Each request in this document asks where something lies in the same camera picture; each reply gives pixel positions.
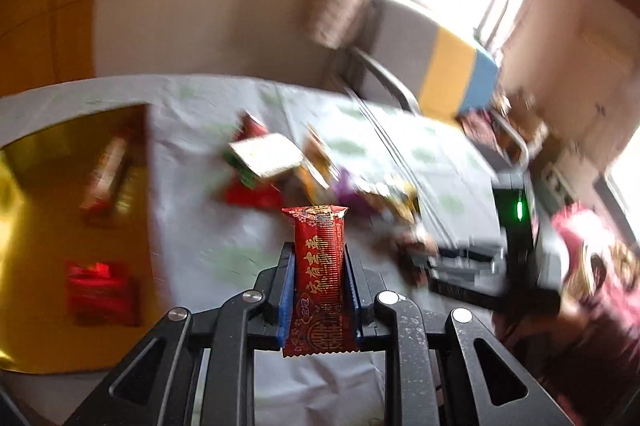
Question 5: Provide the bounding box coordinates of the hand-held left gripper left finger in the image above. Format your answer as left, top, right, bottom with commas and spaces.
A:
62, 242, 301, 426

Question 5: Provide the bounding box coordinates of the grey metal armrest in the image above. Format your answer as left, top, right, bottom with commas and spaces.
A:
345, 48, 421, 114

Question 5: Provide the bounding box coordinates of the red packet with white label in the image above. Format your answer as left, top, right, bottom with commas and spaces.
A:
220, 111, 286, 213

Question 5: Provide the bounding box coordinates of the purple snack packet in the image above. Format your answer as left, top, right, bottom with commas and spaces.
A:
332, 168, 366, 211

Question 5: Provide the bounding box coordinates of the clear orange-topped nut packet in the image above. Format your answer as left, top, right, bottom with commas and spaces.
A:
297, 126, 336, 201

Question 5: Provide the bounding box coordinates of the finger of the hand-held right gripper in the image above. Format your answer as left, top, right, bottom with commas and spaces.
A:
395, 226, 441, 287

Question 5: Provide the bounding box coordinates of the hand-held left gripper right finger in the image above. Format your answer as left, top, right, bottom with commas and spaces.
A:
342, 243, 581, 426

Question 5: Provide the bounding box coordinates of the red and white snack bar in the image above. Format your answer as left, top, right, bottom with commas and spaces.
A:
80, 131, 138, 227

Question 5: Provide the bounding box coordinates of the shiny red snack packet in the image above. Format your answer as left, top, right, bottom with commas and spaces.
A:
65, 262, 143, 327

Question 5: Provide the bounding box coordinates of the grey yellow blue sofa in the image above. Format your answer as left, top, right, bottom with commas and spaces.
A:
345, 0, 501, 121

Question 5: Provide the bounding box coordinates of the green and white cracker packet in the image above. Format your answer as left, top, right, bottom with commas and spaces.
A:
227, 133, 306, 184

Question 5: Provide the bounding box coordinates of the white tablecloth with green print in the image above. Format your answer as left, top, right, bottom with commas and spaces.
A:
0, 73, 506, 426

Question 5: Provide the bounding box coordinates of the red gold-print snack bar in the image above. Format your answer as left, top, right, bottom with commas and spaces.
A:
281, 205, 360, 358

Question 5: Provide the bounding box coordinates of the gold metal tin box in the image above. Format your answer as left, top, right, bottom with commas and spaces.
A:
0, 103, 171, 374

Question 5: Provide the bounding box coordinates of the patterned red cloth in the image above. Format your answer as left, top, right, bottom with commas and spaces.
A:
460, 106, 506, 154

